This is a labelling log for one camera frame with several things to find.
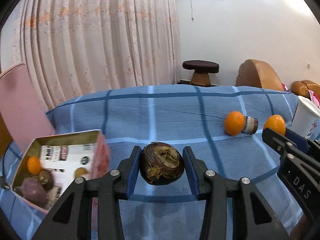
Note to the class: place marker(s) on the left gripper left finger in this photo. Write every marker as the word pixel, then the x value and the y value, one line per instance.
pixel 71 216

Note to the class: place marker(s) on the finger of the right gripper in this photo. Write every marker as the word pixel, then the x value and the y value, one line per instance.
pixel 303 144
pixel 276 141

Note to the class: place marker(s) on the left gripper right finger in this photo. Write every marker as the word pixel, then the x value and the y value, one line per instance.
pixel 253 217

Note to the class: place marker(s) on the purple sweet potato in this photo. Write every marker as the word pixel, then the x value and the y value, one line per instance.
pixel 33 191

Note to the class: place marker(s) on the small yellow-green fruit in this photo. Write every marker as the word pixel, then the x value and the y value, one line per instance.
pixel 81 172

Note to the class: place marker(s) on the small orange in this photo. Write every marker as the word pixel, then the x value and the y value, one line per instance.
pixel 34 165

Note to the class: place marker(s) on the dark brown taro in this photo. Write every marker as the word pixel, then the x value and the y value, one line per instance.
pixel 160 164

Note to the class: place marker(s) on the white paper cup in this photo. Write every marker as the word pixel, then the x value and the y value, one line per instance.
pixel 305 121

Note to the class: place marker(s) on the pink clothes on sofa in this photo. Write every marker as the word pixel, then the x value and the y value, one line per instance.
pixel 314 98

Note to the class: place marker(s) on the tan leather sofa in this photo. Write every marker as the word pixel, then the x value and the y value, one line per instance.
pixel 301 88

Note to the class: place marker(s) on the pink tin box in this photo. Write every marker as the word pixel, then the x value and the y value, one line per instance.
pixel 99 168

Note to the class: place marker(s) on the printed card in box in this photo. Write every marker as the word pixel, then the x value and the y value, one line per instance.
pixel 62 161

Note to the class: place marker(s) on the tan leather armchair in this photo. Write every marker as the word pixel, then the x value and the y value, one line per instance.
pixel 260 74

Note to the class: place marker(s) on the dark round stool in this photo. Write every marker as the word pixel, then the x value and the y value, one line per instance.
pixel 201 69

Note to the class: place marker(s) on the wooden door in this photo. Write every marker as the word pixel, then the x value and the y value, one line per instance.
pixel 5 137

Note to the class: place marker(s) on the pink chair back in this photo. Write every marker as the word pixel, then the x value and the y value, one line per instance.
pixel 21 111

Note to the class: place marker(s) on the pink floral curtain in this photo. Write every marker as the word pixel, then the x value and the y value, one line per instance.
pixel 78 47

